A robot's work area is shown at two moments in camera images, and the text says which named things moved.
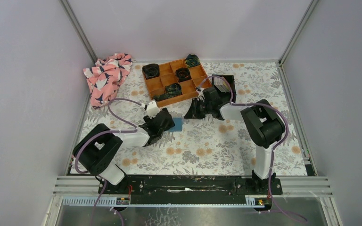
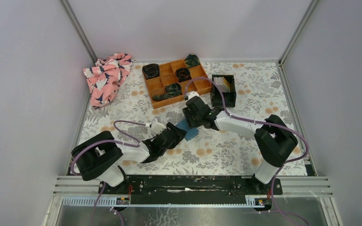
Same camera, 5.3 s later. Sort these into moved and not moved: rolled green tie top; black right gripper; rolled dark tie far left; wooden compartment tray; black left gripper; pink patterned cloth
Moved: black left gripper; black right gripper
Not moved: rolled green tie top; rolled dark tie far left; wooden compartment tray; pink patterned cloth
